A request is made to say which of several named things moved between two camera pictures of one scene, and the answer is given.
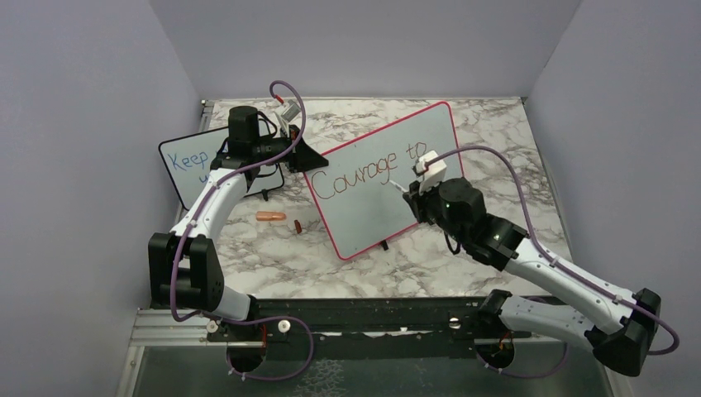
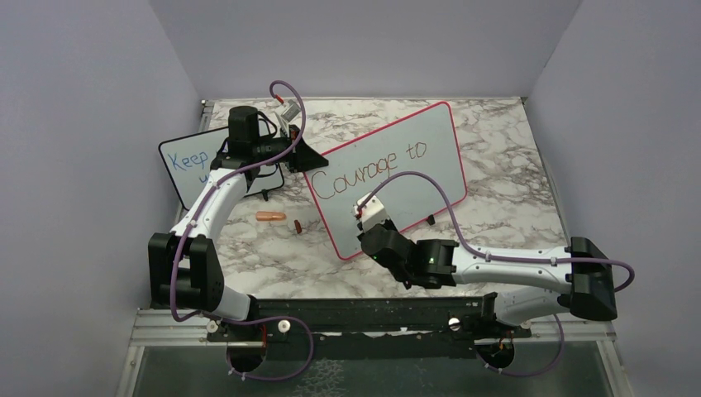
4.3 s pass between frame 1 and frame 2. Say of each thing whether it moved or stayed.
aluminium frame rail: stayed
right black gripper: moved
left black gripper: stayed
